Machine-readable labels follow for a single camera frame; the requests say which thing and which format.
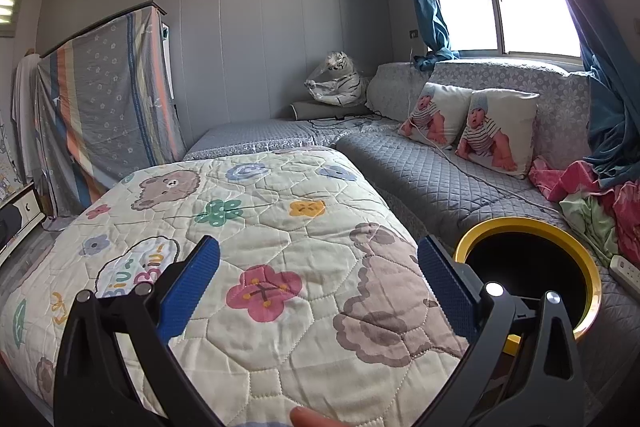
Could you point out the grey bolster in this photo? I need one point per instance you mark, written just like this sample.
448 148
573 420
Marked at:
310 109

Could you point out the tiger plush in plastic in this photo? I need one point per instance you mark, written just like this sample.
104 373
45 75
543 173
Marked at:
345 87

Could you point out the yellow rimmed black bin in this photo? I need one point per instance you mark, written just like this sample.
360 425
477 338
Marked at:
594 292

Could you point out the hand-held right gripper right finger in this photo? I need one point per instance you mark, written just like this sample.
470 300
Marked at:
450 292

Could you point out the pink floral blanket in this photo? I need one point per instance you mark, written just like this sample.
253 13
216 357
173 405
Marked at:
575 182

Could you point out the wide blue curtain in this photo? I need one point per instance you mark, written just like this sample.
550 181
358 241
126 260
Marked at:
615 132

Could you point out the baby print pillow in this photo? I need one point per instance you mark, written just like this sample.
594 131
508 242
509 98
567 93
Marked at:
505 132
445 107

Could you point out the grey floral cushion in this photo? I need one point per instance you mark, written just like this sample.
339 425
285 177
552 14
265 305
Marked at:
390 92

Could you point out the window blind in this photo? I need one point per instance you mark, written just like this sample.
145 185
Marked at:
9 7

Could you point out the low white cabinet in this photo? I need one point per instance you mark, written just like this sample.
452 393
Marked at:
27 207

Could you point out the white power strip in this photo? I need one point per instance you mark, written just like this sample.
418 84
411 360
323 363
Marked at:
627 274

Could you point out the grey quilted sofa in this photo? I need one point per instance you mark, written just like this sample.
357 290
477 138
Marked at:
425 177

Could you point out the cartoon bear printed quilt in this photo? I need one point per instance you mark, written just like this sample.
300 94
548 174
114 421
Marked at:
300 282

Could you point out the light green cloth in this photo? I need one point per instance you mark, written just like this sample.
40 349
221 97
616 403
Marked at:
585 217

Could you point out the person's right hand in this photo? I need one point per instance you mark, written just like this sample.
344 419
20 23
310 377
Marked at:
315 418

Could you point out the striped sheet over furniture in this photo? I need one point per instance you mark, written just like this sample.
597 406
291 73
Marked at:
110 107

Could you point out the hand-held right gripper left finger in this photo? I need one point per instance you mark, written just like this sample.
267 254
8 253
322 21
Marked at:
192 287

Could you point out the white hanging cloth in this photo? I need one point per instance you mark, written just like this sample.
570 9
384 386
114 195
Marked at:
22 107

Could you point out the cartoon wall poster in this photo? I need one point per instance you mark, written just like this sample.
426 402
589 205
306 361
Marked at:
7 167

